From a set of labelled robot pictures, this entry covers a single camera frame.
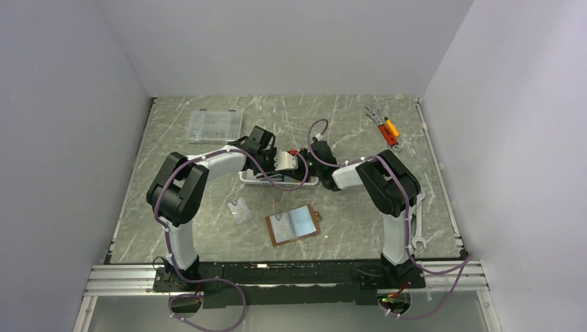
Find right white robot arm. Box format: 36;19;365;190
299;140;422;287

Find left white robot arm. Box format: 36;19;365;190
146;126;276;291

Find silver VIP card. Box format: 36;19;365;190
269;213;295;243

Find clear plastic organizer box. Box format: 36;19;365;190
186;109;243;143

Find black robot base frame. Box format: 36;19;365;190
153;257;426;308

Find red adjustable wrench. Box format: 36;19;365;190
378;124;401;152

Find brown leather card holder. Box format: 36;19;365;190
265;204;322;247

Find silver open-end wrench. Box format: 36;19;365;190
411;192;426;250

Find yellow handled screwdriver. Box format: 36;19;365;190
384;117;399;138

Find white plastic basket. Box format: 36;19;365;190
238;169;319;187

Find clear plastic card sleeve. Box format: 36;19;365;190
228;197;253;224

